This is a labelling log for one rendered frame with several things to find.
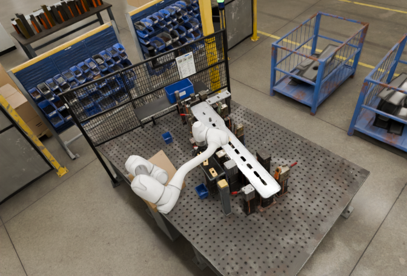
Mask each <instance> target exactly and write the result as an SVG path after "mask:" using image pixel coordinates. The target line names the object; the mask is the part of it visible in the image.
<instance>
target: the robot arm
mask: <svg viewBox="0 0 407 276"><path fill-rule="evenodd" d="M192 132H193V137H194V138H195V141H196V145H197V147H194V150H193V152H192V157H193V156H194V158H193V159H191V160H190V161H189V162H187V163H185V164H184V165H182V166H181V167H180V168H179V169H178V170H177V172H176V174H175V175H174V177H173V178H172V179H171V181H170V182H169V184H168V185H167V186H164V185H166V183H167V182H168V173H167V172H166V170H164V169H161V168H159V167H157V165H156V164H154V165H153V164H152V163H150V162H149V161H147V160H145V159H144V158H142V157H140V156H134V155H133V156H130V157H129V158H128V160H127V161H126V163H125V167H126V169H127V171H128V172H130V173H131V174H132V175H133V176H134V179H133V181H132V183H131V188H132V190H133V191H134V193H135V194H137V195H138V196H139V197H142V198H143V199H145V200H147V201H149V202H152V203H154V204H155V205H157V210H158V211H159V212H161V213H163V214H167V213H168V212H170V211H171V210H172V209H173V207H174V205H175V204H176V202H177V200H178V198H179V194H180V191H181V188H182V183H183V180H184V177H185V175H186V174H187V172H189V171H190V170H191V169H193V168H194V167H196V166H198V165H199V164H200V163H202V162H203V161H204V160H206V159H207V158H209V157H210V156H211V155H212V158H213V156H214V153H216V149H217V148H220V146H222V145H226V144H227V143H228V142H229V140H230V137H229V135H228V133H226V132H224V131H222V130H218V129H215V128H208V127H207V126H205V125H204V124H203V123H202V122H200V121H197V122H195V123H194V124H193V126H192ZM207 143H208V146H207ZM197 149H198V150H197ZM196 150H197V151H196ZM200 151H204V152H203V153H202V154H200V155H198V156H197V154H198V153H199V152H200Z"/></svg>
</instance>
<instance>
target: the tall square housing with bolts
mask: <svg viewBox="0 0 407 276"><path fill-rule="evenodd" d="M224 168H225V172H226V173H225V176H226V181H227V184H228V185H229V190H230V194H231V192H236V191H237V192H239V191H240V190H241V189H240V188H239V180H238V178H237V173H238V169H237V163H236V162H235V161H234V159H231V160H229V161H227V162H225V163H224ZM230 176H231V177H230ZM229 177H230V178H229ZM228 178H229V179H228ZM231 195H232V194H231Z"/></svg>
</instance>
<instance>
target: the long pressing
mask: <svg viewBox="0 0 407 276"><path fill-rule="evenodd" d="M191 110H192V111H193V114H194V116H195V118H196V119H197V120H198V121H200V122H202V123H203V124H204V125H205V126H206V127H208V128H215V129H217V128H218V129H220V130H222V131H224V132H226V133H228V135H229V137H230V138H231V139H232V140H231V141H229V142H231V143H232V144H233V145H234V147H235V148H234V149H232V147H230V145H229V144H226V145H222V146H220V147H221V148H222V149H223V150H225V152H226V153H227V155H228V157H229V158H230V159H234V161H235V162H236V163H237V167H238V169H239V170H240V171H241V173H242V174H243V175H244V176H245V177H246V178H247V180H248V181H249V182H250V183H251V184H252V186H253V187H254V189H255V190H256V191H257V192H258V193H259V194H260V196H261V197H262V198H264V199H267V198H269V197H271V196H272V195H274V194H275V193H277V192H279V191H280V189H281V187H280V185H279V184H278V183H277V182H276V181H275V180H274V179H273V178H272V177H271V175H270V174H269V173H268V172H267V171H266V170H265V168H264V167H263V166H262V165H261V164H260V163H259V162H258V161H257V160H256V159H255V158H254V156H253V155H252V154H251V153H250V152H249V151H248V150H247V149H246V148H245V147H244V146H243V145H242V143H241V142H240V141H239V140H238V139H237V138H236V137H235V135H234V134H233V133H232V132H231V131H230V130H229V129H228V128H227V127H226V126H225V122H224V120H223V119H222V118H221V117H220V116H219V115H218V114H217V113H216V112H215V111H214V110H213V108H212V107H211V106H210V105H209V104H208V103H207V102H201V103H199V104H197V105H195V106H193V107H191ZM203 112H204V113H205V114H204V113H203ZM209 117H211V119H212V121H211V122H209ZM212 124H215V125H216V126H215V127H213V126H212ZM235 149H237V150H238V151H239V152H240V154H237V153H236V152H235V151H234V150H235ZM241 156H243V157H244V158H245V159H246V160H247V161H246V162H244V161H243V160H242V159H241V158H240V157H241ZM248 163H249V164H250V165H251V166H252V167H253V169H249V167H248V166H247V164H248ZM254 171H256V172H257V173H258V174H259V175H260V176H261V177H262V179H263V180H264V181H265V182H266V183H267V186H264V185H263V183H262V182H261V181H260V179H259V178H258V177H256V175H255V174H254V173H253V172H254Z"/></svg>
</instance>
